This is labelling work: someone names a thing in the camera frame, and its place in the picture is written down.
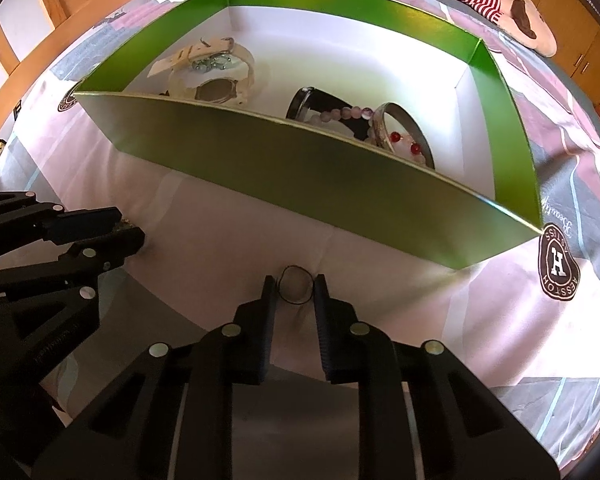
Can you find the striped plush toy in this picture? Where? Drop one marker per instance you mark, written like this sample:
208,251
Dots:
525,15

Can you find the wooden bed frame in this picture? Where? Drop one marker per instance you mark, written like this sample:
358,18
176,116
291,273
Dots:
35,55

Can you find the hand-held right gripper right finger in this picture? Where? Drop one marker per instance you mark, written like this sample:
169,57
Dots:
326,332

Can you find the black wristwatch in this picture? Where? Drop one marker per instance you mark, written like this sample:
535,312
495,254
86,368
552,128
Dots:
305,102

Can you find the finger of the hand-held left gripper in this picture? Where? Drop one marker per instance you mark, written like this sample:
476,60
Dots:
115,247
87,220

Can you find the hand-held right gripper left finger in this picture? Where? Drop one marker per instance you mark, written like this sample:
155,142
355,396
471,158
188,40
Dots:
260,330

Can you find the green cardboard box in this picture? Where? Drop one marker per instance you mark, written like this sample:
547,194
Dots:
305,175

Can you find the printed bed sheet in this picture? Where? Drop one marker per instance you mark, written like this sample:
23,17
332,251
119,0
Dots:
480,320

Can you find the wooden cabinet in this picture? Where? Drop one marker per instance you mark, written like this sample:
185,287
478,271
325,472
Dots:
582,60

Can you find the beige watch on cushion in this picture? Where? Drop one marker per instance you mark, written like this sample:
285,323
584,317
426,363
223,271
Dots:
180,85

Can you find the silver bangle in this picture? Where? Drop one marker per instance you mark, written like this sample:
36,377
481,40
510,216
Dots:
378,127

